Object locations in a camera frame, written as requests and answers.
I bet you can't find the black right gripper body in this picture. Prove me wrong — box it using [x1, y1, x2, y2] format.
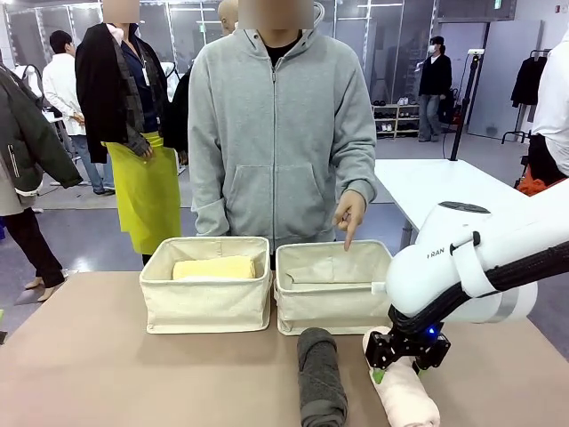
[387, 320, 442, 359]

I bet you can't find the person in white shirt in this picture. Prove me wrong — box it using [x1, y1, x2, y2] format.
[41, 29, 117, 197]

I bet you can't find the wooden shoe rack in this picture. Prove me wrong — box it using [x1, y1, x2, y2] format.
[372, 102, 421, 141]

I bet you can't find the black clothes rack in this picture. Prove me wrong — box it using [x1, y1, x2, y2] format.
[501, 48, 550, 145]

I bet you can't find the person in black coat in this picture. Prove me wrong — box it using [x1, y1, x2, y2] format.
[74, 0, 184, 268]

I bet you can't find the person's left forearm grey sleeve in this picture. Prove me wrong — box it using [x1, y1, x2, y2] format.
[329, 128, 379, 206]

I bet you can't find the person in grey hoodie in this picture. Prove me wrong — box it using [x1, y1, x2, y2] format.
[188, 0, 379, 257]

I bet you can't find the white cable strap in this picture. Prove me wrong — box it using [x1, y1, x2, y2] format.
[447, 230, 497, 299]

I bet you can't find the person's right forearm grey sleeve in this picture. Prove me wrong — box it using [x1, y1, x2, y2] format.
[188, 141, 230, 238]

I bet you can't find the person in white top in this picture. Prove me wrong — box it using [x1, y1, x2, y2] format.
[525, 42, 569, 189]

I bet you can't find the black cable bundle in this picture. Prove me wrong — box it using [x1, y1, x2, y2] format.
[388, 242, 569, 340]

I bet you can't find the person in dark green jacket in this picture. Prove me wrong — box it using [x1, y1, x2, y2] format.
[0, 61, 84, 304]

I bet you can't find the orange cloth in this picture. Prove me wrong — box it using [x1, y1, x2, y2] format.
[517, 176, 549, 197]

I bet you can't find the pink towel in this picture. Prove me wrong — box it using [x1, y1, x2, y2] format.
[361, 326, 442, 427]

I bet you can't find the beige fabric basket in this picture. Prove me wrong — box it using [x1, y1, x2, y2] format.
[274, 239, 395, 336]
[139, 236, 273, 335]

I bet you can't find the black camera stand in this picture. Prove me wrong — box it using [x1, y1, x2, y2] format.
[449, 49, 486, 163]

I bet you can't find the white table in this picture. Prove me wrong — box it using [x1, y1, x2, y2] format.
[372, 157, 531, 264]

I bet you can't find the yellow towel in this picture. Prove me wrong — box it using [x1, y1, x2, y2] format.
[172, 254, 264, 281]

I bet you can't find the black hanging garment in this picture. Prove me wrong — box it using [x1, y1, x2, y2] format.
[509, 56, 549, 109]

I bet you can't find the masked person in black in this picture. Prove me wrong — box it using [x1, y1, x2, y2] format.
[416, 35, 454, 144]

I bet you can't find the person's left hand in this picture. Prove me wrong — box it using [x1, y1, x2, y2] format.
[333, 190, 368, 253]

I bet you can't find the dark grey rolled towel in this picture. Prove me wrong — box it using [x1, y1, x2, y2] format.
[296, 326, 349, 427]

